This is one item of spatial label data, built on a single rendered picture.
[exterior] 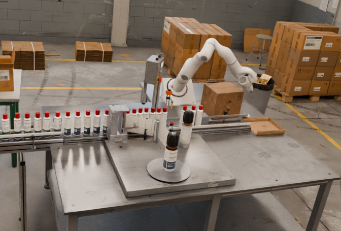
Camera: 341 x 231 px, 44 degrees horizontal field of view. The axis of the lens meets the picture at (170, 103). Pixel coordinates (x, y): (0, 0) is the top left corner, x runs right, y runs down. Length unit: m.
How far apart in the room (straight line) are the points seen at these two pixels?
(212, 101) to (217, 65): 3.18
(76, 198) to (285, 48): 5.07
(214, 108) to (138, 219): 1.18
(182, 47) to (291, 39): 1.72
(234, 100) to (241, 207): 0.97
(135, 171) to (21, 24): 6.02
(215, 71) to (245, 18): 2.77
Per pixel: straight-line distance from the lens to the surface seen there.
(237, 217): 3.83
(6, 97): 4.25
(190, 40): 6.70
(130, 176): 2.90
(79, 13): 8.58
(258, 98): 5.89
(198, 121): 3.63
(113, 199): 2.78
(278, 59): 7.31
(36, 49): 7.18
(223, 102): 3.89
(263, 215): 3.93
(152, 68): 3.29
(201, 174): 3.03
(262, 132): 3.87
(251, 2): 9.54
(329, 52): 7.15
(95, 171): 3.03
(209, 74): 7.04
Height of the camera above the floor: 2.50
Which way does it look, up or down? 23 degrees down
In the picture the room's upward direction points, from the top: 8 degrees clockwise
